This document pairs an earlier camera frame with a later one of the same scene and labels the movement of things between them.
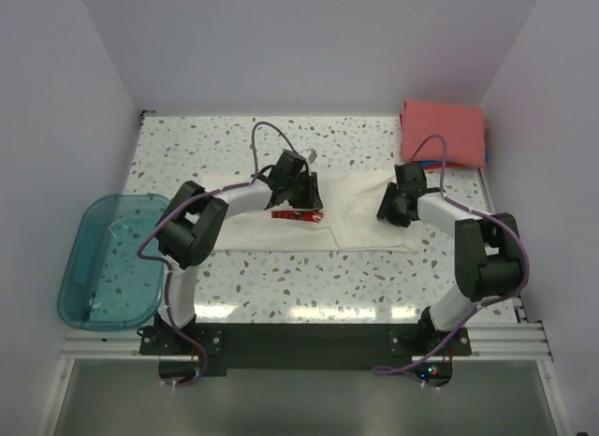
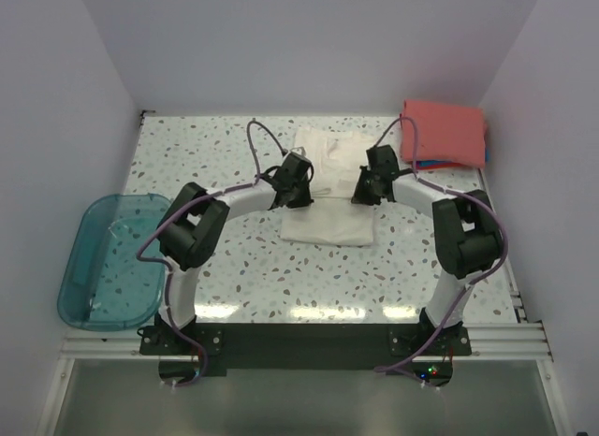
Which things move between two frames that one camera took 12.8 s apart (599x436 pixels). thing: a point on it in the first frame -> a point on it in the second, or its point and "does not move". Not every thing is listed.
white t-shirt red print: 348,220 -> 331,219
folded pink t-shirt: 462,128 does not move
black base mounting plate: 231,347 does not move
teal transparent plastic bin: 103,284 does not move
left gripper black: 308,193 does not move
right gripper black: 390,207 -> 366,191
